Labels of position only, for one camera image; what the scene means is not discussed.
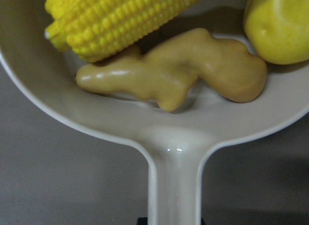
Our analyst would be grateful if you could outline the tan toy ginger root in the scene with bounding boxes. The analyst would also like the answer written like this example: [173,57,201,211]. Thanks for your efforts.
[75,28,267,112]

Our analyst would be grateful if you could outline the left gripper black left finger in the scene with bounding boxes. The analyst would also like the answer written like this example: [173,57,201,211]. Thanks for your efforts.
[137,217,148,225]

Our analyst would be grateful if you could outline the yellow toy corn cob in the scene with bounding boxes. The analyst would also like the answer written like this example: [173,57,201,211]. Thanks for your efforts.
[44,0,201,63]

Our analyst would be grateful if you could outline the beige plastic dustpan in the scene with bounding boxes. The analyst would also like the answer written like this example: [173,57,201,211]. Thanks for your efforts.
[0,0,309,225]

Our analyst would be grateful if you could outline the yellow toy potato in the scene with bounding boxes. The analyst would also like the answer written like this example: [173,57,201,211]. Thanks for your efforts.
[243,0,309,65]

